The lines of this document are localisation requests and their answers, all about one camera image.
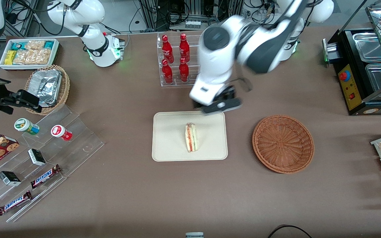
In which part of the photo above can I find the triangular sandwich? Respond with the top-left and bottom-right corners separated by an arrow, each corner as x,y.
185,122 -> 199,153

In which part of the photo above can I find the light wicker basket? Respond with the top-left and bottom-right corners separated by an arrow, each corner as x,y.
24,65 -> 71,116

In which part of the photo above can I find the beige plastic tray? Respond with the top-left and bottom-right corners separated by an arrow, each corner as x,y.
152,110 -> 228,162

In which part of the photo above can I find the brown round wicker basket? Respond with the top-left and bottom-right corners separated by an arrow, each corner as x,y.
252,114 -> 315,174

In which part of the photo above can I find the aluminium foil container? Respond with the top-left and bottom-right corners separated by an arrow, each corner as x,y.
27,69 -> 63,107

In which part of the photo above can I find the green lid snack cup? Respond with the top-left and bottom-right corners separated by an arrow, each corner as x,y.
14,118 -> 40,136

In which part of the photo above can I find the red cola bottle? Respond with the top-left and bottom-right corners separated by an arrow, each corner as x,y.
179,58 -> 190,82
179,33 -> 191,62
162,35 -> 175,64
161,59 -> 174,84

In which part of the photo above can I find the clear acrylic bottle rack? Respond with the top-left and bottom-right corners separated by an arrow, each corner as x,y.
157,31 -> 201,87

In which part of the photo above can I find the large clear cracker bag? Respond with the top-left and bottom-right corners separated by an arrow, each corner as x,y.
13,48 -> 51,65

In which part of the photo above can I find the red lid snack cup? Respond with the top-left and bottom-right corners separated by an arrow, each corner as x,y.
51,125 -> 73,142

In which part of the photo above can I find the white plastic snack bin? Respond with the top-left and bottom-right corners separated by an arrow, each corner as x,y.
0,38 -> 60,71

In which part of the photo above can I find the small clear cracker bag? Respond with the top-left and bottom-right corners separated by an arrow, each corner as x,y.
25,40 -> 46,51

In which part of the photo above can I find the small black box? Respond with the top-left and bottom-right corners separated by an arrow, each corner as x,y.
0,171 -> 22,187
28,148 -> 47,167

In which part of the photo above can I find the clear acrylic stepped display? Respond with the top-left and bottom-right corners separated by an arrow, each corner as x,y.
0,104 -> 106,223

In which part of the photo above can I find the Snickers chocolate bar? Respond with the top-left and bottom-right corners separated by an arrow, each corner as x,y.
0,191 -> 33,216
30,164 -> 62,189

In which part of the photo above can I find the black food warmer appliance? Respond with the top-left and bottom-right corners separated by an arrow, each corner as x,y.
322,0 -> 381,116

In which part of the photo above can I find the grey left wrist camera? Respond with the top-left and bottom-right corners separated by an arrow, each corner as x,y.
203,97 -> 243,116

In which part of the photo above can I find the black floor cable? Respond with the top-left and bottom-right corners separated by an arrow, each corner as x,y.
268,225 -> 313,238

